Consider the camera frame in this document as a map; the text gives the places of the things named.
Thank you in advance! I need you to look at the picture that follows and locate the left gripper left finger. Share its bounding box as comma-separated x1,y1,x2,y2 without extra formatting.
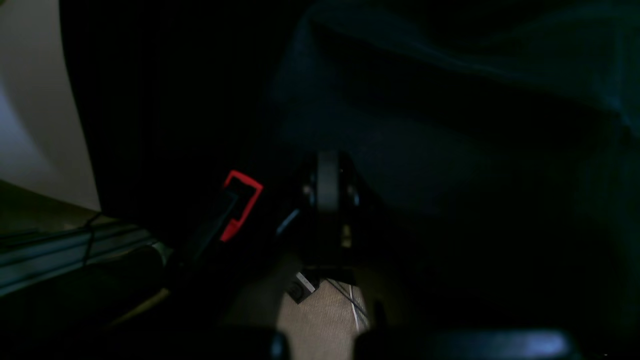
220,152,343,360

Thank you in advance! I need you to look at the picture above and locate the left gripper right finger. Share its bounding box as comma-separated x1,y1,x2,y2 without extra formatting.
340,153,583,360

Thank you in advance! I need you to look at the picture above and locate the bottom orange blue clamp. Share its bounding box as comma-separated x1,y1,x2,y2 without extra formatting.
166,170,264,284

